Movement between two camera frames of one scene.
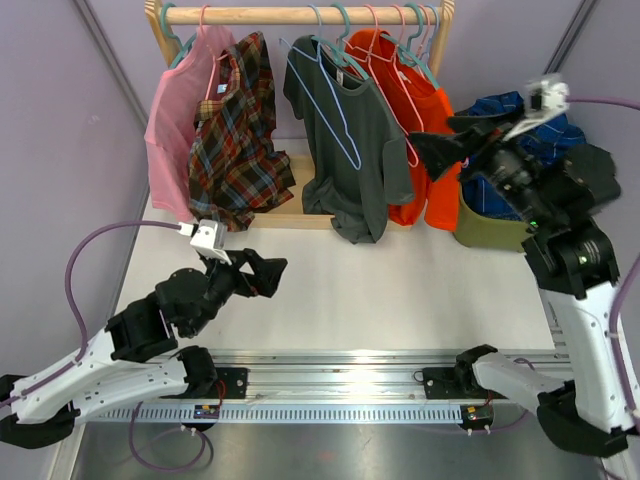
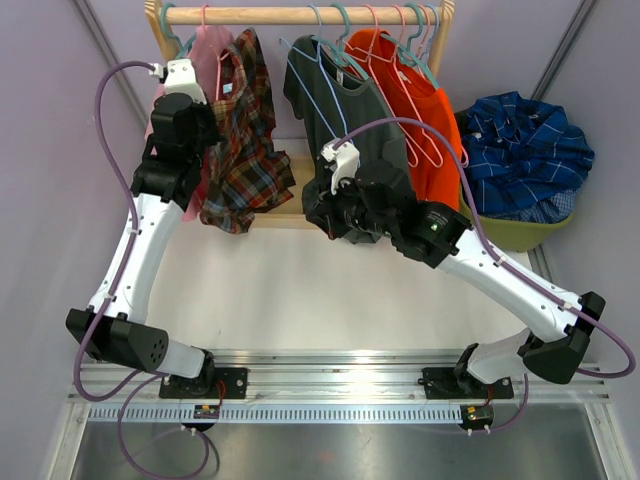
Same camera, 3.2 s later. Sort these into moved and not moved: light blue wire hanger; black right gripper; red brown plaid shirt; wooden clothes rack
Moved: black right gripper
Not moved: wooden clothes rack; light blue wire hanger; red brown plaid shirt
